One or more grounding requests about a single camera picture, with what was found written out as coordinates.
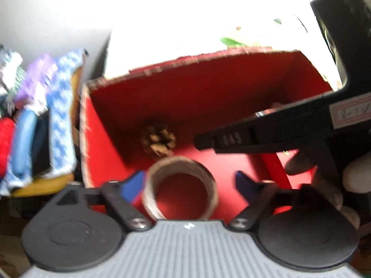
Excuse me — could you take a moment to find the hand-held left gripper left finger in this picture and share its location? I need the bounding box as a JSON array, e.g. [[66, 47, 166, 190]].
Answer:
[[55, 171, 152, 232]]

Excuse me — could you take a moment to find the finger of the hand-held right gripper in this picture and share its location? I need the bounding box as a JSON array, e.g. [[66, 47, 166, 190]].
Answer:
[[194, 93, 334, 155]]

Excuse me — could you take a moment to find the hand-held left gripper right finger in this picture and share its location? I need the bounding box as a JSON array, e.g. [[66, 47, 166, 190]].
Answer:
[[229, 171, 328, 232]]

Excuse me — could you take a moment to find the red gift box gold print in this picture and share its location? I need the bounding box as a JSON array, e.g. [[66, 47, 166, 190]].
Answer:
[[260, 152, 293, 191]]

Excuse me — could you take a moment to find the brown pine cone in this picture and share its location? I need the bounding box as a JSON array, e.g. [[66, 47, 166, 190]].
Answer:
[[140, 122, 177, 159]]

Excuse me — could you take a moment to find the grey tape roll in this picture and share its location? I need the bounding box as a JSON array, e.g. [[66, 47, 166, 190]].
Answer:
[[142, 156, 218, 221]]

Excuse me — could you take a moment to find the red cardboard box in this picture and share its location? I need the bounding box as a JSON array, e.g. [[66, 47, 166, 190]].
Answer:
[[80, 49, 334, 222]]

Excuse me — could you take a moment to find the person's right hand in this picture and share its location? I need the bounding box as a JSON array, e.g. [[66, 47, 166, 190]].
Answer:
[[285, 151, 371, 230]]

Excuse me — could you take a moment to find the blue patterned packet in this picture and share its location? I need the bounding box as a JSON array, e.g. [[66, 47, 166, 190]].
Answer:
[[46, 49, 86, 177]]

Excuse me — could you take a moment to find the blue case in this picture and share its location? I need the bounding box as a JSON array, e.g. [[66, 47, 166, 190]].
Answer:
[[10, 108, 38, 180]]

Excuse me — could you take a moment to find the red pouch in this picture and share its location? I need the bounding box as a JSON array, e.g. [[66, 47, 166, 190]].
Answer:
[[0, 118, 16, 177]]

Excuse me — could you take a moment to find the purple packet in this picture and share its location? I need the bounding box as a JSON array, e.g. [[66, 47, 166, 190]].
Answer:
[[14, 54, 57, 111]]

